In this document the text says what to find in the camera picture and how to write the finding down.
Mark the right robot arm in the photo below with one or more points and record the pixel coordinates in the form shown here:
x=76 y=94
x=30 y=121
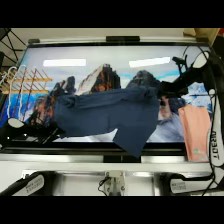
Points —
x=217 y=146

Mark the pink garment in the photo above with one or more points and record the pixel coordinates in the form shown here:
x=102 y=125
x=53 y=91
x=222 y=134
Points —
x=197 y=131

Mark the silver frame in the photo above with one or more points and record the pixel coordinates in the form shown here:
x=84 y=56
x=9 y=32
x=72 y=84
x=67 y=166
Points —
x=83 y=165

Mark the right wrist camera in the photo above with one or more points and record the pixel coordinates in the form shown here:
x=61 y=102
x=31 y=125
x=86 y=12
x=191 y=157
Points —
x=180 y=62

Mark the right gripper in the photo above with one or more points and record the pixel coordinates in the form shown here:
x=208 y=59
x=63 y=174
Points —
x=173 y=88

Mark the navy blue T-shirt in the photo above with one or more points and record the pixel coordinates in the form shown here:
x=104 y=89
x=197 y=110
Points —
x=110 y=113

